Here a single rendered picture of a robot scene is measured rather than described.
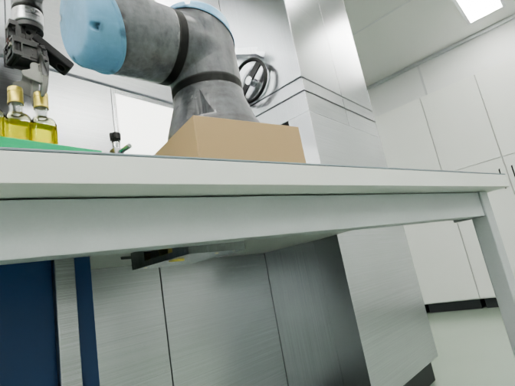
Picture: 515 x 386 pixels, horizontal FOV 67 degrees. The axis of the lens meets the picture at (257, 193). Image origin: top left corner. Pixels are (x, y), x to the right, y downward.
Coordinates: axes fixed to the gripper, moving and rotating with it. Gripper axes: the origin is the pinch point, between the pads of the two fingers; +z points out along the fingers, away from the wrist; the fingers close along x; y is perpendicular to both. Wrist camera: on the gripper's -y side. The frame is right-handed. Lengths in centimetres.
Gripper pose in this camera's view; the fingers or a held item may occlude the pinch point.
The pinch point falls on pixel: (41, 97)
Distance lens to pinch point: 117.4
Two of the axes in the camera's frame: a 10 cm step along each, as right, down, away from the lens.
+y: -6.6, -0.5, -7.5
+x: 7.3, -2.8, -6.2
